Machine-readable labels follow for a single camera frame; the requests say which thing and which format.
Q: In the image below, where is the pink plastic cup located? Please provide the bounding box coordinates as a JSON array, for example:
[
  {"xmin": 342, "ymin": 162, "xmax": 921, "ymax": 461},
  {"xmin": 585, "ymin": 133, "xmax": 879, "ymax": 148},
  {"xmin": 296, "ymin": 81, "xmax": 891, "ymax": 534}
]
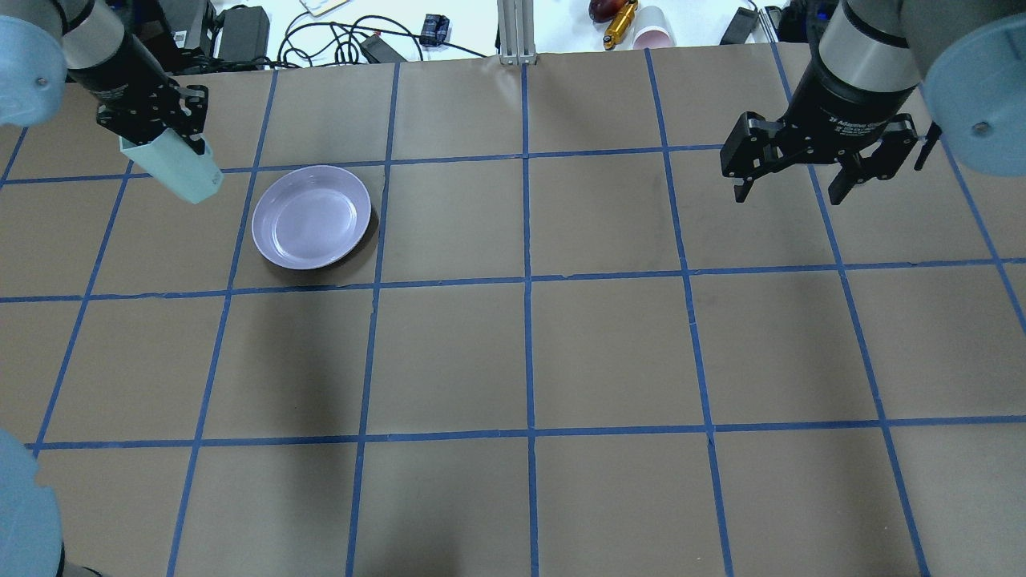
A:
[{"xmin": 631, "ymin": 5, "xmax": 677, "ymax": 49}]

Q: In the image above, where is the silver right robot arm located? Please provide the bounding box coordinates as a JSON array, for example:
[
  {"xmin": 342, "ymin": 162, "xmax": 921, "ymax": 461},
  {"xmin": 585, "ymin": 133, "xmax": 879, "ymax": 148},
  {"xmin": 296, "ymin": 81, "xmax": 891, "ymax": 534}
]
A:
[{"xmin": 721, "ymin": 1, "xmax": 1025, "ymax": 205}]

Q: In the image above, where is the light teal faceted cup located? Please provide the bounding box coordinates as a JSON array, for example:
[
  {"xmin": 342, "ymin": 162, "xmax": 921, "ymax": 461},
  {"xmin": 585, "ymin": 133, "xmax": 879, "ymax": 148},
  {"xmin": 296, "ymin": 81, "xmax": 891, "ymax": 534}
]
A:
[{"xmin": 119, "ymin": 128, "xmax": 224, "ymax": 204}]

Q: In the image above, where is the aluminium frame post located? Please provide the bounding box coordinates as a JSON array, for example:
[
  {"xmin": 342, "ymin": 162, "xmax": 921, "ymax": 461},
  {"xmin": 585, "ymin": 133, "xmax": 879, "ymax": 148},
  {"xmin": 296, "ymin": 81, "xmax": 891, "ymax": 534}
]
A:
[{"xmin": 497, "ymin": 0, "xmax": 538, "ymax": 66}]

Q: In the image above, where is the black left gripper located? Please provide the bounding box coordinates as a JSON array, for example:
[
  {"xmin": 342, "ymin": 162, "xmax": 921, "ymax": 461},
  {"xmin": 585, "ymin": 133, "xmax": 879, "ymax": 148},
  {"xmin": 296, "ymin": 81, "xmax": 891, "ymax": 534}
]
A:
[{"xmin": 67, "ymin": 36, "xmax": 209, "ymax": 155}]

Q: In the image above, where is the lavender round plate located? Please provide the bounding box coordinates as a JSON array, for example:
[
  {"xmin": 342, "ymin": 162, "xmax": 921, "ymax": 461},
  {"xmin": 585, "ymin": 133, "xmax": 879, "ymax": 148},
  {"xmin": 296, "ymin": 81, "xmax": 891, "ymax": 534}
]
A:
[{"xmin": 250, "ymin": 165, "xmax": 373, "ymax": 271}]

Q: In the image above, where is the black power adapter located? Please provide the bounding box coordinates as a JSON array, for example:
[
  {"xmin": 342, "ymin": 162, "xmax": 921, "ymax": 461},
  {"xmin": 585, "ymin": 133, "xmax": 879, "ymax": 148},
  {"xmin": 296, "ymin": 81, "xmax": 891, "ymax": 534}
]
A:
[{"xmin": 216, "ymin": 5, "xmax": 270, "ymax": 62}]

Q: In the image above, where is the red and gold toy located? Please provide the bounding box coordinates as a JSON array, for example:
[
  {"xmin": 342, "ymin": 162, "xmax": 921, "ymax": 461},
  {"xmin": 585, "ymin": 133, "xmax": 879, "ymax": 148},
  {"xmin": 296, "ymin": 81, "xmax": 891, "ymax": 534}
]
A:
[{"xmin": 588, "ymin": 0, "xmax": 638, "ymax": 51}]

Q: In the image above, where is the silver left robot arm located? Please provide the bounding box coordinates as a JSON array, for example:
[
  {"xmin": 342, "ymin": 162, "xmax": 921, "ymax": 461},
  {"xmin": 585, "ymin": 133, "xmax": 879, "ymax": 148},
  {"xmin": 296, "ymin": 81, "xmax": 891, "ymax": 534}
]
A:
[{"xmin": 1, "ymin": 1, "xmax": 224, "ymax": 576}]

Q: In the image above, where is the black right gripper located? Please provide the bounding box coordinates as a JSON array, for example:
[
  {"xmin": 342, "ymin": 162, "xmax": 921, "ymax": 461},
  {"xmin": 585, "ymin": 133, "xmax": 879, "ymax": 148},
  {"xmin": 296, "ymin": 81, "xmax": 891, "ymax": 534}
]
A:
[{"xmin": 721, "ymin": 48, "xmax": 919, "ymax": 207}]

